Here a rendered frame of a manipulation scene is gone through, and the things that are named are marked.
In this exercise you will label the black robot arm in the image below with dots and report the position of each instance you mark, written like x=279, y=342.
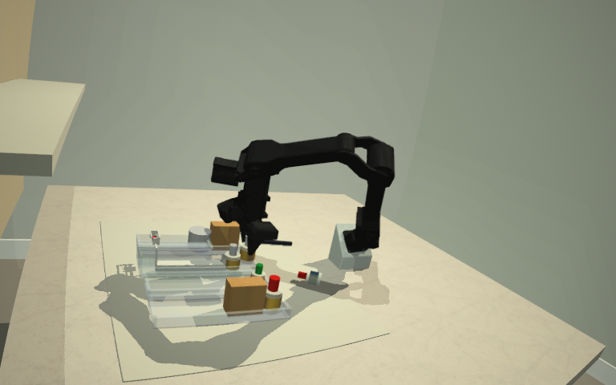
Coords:
x=265, y=158

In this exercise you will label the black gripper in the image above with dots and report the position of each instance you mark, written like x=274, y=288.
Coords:
x=256, y=230

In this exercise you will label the white jar with red lid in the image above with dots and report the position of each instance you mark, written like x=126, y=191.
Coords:
x=311, y=277

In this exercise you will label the brown cardboard box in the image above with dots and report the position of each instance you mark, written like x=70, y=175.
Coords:
x=244, y=294
x=224, y=233

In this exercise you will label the grey cylinder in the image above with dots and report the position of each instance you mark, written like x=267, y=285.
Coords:
x=199, y=234

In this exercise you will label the black thin rod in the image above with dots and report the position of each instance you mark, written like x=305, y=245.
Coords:
x=277, y=242

